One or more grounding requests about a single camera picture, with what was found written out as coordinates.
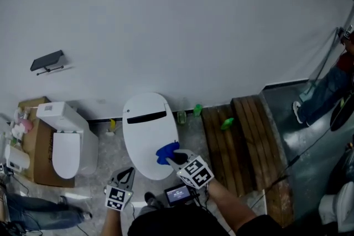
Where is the person's black shirt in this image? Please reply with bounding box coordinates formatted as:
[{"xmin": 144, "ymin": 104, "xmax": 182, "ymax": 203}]
[{"xmin": 127, "ymin": 206, "xmax": 288, "ymax": 236}]

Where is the rough wooden beam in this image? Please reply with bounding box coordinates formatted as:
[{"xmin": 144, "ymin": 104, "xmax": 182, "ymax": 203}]
[{"xmin": 264, "ymin": 174, "xmax": 295, "ymax": 227}]

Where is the green plastic bottle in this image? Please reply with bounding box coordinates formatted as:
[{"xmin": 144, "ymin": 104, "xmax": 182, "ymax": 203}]
[
  {"xmin": 192, "ymin": 103, "xmax": 204, "ymax": 118},
  {"xmin": 220, "ymin": 117, "xmax": 235, "ymax": 131}
]

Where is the blue wiping cloth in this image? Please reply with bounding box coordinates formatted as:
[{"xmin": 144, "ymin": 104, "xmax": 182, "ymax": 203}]
[{"xmin": 155, "ymin": 140, "xmax": 180, "ymax": 166}]

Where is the yellow bottle by wall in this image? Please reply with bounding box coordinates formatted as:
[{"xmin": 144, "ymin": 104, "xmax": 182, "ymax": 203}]
[{"xmin": 106, "ymin": 118, "xmax": 118, "ymax": 137}]

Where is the small black screen device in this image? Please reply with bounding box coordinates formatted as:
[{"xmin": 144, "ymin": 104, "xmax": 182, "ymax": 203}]
[{"xmin": 164, "ymin": 184, "xmax": 194, "ymax": 207}]

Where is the cluster of small toiletry bottles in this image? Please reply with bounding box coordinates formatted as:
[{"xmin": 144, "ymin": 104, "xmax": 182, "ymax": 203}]
[{"xmin": 9, "ymin": 107, "xmax": 35, "ymax": 147}]

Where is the person's black shoe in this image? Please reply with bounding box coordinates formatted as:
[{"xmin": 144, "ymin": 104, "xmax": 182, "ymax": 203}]
[{"xmin": 144, "ymin": 192, "xmax": 164, "ymax": 209}]

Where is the white cylindrical container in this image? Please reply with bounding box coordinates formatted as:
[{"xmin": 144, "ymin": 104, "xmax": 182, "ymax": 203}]
[{"xmin": 4, "ymin": 144, "xmax": 30, "ymax": 172}]

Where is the long black cable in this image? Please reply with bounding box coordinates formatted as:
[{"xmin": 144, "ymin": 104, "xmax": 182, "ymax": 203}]
[{"xmin": 248, "ymin": 124, "xmax": 337, "ymax": 211}]

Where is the white tank toilet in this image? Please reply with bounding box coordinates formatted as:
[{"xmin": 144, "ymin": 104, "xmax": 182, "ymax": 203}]
[{"xmin": 35, "ymin": 101, "xmax": 100, "ymax": 180}]

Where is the white toilet with blue sticker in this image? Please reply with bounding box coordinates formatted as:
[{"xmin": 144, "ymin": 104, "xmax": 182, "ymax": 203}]
[{"xmin": 317, "ymin": 181, "xmax": 354, "ymax": 233}]

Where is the tall wooden slat platform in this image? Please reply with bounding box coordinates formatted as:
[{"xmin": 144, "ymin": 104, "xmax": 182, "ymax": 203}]
[{"xmin": 231, "ymin": 94, "xmax": 283, "ymax": 191}]

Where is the pink rounded container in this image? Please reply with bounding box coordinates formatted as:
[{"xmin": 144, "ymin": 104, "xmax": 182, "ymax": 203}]
[{"xmin": 17, "ymin": 118, "xmax": 34, "ymax": 134}]

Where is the person's left forearm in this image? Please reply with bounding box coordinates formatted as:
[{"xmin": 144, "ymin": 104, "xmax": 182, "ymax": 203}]
[{"xmin": 101, "ymin": 208, "xmax": 124, "ymax": 236}]

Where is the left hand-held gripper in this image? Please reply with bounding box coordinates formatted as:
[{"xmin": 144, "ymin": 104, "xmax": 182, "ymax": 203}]
[{"xmin": 105, "ymin": 167, "xmax": 136, "ymax": 212}]

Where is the white oval appliance cover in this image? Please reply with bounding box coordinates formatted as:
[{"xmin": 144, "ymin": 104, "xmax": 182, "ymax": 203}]
[{"xmin": 122, "ymin": 92, "xmax": 180, "ymax": 181}]

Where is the brown cardboard box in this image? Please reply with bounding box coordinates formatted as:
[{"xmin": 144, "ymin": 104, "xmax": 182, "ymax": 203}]
[{"xmin": 18, "ymin": 96, "xmax": 75, "ymax": 188}]

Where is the black wall shelf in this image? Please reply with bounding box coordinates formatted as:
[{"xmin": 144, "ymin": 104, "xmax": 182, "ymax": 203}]
[{"xmin": 29, "ymin": 49, "xmax": 69, "ymax": 76}]

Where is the long handled teal mop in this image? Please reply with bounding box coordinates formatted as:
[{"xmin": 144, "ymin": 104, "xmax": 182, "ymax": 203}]
[{"xmin": 298, "ymin": 27, "xmax": 343, "ymax": 102}]

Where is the person's right forearm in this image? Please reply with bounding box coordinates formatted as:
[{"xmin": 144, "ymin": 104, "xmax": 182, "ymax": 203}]
[{"xmin": 207, "ymin": 179, "xmax": 257, "ymax": 233}]

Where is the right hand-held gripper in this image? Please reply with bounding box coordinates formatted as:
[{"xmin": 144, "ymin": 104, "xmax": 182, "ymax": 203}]
[{"xmin": 165, "ymin": 149, "xmax": 215, "ymax": 190}]

